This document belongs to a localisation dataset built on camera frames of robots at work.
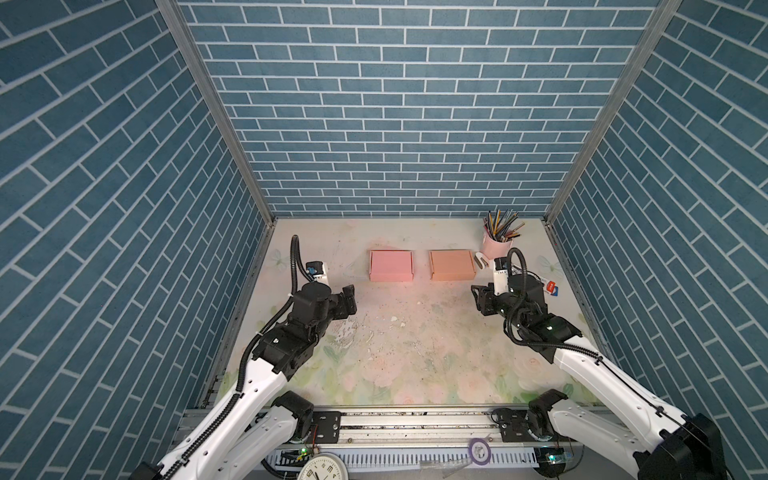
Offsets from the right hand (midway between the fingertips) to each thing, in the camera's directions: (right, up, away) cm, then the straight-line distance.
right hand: (478, 283), depth 81 cm
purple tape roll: (-2, -39, -10) cm, 41 cm away
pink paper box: (-24, +3, +22) cm, 33 cm away
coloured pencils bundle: (+14, +17, +23) cm, 32 cm away
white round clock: (-39, -39, -15) cm, 57 cm away
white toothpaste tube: (+29, -4, +18) cm, 34 cm away
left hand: (-36, -1, -5) cm, 37 cm away
